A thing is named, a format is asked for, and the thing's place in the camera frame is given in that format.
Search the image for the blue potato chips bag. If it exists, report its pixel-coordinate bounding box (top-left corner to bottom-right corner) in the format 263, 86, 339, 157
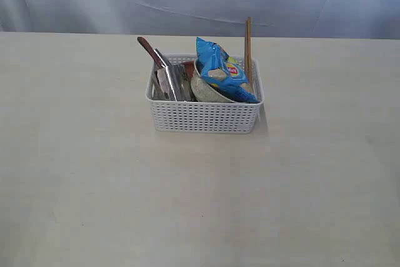
196, 37, 258, 103

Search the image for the wooden chopstick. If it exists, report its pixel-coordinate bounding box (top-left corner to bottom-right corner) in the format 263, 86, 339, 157
249, 17, 253, 86
244, 17, 251, 84

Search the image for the speckled beige ceramic bowl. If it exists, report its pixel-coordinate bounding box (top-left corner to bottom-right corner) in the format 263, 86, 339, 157
190, 59, 254, 104

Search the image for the white perforated plastic basket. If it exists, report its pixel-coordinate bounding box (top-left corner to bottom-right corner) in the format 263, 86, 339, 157
146, 58, 265, 134

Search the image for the stainless steel cup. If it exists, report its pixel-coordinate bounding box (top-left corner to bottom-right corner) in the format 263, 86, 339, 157
155, 64, 193, 101

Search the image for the terracotta brown plate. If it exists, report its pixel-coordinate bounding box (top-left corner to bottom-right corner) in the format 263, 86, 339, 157
182, 61, 196, 80

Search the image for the grey backdrop curtain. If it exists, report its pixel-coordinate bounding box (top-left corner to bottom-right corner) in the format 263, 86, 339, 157
1, 0, 399, 39

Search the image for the brown wooden handled spoon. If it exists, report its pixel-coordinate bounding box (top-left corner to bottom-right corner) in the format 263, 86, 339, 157
137, 36, 163, 69

